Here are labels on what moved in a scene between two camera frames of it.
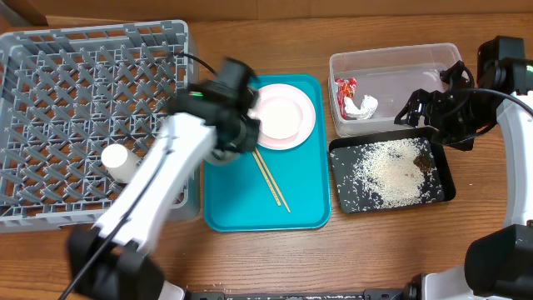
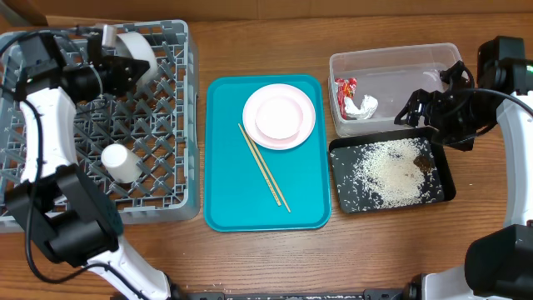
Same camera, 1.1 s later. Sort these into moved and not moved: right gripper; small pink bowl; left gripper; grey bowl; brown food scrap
Moved: grey bowl; left gripper
Not moved: right gripper; small pink bowl; brown food scrap
